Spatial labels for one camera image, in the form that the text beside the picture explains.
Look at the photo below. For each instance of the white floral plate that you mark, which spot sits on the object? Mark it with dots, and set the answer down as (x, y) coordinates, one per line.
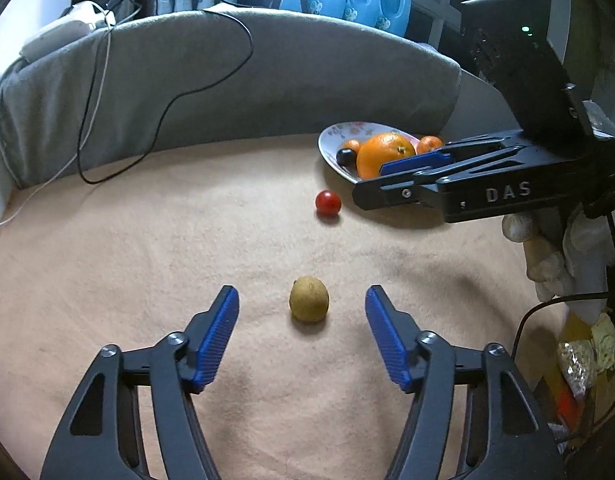
(332, 147)

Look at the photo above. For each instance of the dark plum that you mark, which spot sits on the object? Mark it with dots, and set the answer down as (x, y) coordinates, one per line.
(345, 156)

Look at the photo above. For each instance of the person's right hand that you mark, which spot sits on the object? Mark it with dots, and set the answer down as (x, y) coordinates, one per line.
(582, 245)

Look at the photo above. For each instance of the grey blanket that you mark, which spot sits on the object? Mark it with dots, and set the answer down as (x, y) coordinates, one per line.
(287, 80)

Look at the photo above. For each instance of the red cherry tomato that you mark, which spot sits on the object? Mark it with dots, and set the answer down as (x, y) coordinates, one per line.
(328, 202)

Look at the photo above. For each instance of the large smooth orange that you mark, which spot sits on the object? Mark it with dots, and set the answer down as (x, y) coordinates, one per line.
(385, 152)

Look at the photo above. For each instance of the bumpy orange mandarin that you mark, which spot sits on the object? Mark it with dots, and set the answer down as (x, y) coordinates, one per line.
(430, 144)

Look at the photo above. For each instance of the beige blanket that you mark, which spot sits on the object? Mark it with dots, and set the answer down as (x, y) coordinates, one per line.
(137, 260)

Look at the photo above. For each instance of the white power adapter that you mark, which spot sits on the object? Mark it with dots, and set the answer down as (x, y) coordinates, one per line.
(84, 12)

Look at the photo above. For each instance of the brown kiwi fruit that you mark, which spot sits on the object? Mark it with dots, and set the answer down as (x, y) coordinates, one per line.
(309, 300)

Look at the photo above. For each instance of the clear crinkly packet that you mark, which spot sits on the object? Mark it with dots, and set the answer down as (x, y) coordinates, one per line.
(577, 366)

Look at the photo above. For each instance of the grey window frame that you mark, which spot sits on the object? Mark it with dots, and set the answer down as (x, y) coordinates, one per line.
(440, 10)

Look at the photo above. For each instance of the small orange mandarin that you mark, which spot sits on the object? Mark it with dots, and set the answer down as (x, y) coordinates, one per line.
(355, 146)

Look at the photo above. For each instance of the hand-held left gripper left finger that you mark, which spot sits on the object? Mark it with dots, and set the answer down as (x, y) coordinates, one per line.
(218, 340)

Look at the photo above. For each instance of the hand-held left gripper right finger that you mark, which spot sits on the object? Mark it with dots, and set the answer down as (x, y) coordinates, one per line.
(387, 340)

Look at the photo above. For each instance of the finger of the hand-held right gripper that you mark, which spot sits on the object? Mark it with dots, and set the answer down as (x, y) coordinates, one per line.
(412, 162)
(387, 195)

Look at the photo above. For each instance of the pale yellow cloth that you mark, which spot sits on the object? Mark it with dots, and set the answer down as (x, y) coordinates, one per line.
(606, 337)

